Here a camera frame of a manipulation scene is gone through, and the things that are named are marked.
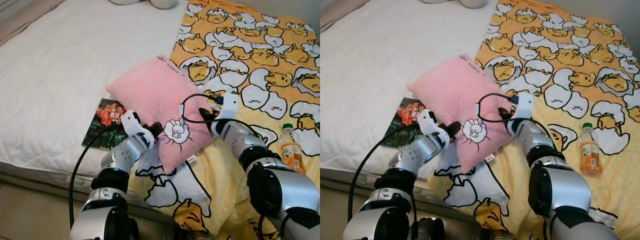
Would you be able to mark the pink pillow with sheep print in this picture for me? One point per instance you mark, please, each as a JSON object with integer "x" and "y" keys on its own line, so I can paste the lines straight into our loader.
{"x": 150, "y": 95}
{"x": 450, "y": 95}

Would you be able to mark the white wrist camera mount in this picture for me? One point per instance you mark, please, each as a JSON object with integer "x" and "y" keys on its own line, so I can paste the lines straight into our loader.
{"x": 131, "y": 121}
{"x": 230, "y": 105}
{"x": 426, "y": 120}
{"x": 525, "y": 105}

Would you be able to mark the white quilted mattress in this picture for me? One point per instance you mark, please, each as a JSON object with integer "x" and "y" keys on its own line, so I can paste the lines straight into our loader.
{"x": 60, "y": 75}
{"x": 380, "y": 75}

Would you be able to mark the orange drink bottle green cap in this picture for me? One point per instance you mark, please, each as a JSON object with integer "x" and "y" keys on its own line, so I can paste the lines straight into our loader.
{"x": 590, "y": 155}
{"x": 291, "y": 152}

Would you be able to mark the dark book with red cover art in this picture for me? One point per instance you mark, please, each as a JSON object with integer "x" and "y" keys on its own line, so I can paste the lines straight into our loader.
{"x": 100, "y": 125}
{"x": 406, "y": 115}

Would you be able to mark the beige padded headboard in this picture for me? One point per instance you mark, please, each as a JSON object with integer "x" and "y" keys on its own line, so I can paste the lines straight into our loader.
{"x": 25, "y": 17}
{"x": 335, "y": 15}

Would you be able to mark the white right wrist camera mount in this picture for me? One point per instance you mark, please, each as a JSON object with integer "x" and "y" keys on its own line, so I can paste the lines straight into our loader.
{"x": 230, "y": 105}
{"x": 525, "y": 105}

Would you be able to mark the yellow cartoon egg blanket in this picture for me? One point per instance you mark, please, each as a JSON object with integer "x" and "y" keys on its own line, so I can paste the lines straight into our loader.
{"x": 560, "y": 60}
{"x": 250, "y": 60}

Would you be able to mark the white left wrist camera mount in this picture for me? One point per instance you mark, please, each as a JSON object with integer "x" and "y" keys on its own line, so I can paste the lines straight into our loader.
{"x": 426, "y": 120}
{"x": 131, "y": 121}

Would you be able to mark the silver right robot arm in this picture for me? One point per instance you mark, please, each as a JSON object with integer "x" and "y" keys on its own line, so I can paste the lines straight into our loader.
{"x": 280, "y": 190}
{"x": 570, "y": 190}

